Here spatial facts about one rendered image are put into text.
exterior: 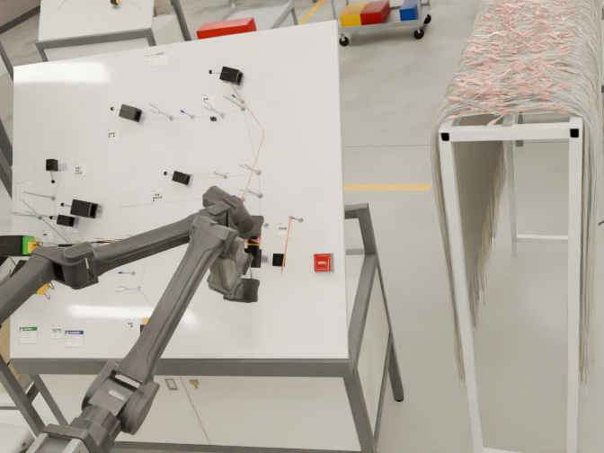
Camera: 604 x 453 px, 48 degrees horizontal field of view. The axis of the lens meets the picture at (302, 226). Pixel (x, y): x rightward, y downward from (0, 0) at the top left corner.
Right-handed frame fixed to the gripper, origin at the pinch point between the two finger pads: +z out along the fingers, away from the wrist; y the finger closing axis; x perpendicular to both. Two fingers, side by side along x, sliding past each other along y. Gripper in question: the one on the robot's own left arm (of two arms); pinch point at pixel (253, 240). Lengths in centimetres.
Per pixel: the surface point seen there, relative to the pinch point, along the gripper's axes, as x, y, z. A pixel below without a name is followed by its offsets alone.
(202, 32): -213, 123, 121
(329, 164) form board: -24.7, -19.7, -3.7
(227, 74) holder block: -45, 12, -22
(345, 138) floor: -211, 49, 232
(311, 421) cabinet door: 39, -13, 51
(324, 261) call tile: 3.0, -20.8, 5.4
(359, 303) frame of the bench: 0.8, -25.0, 40.2
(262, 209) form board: -11.8, 0.8, 2.3
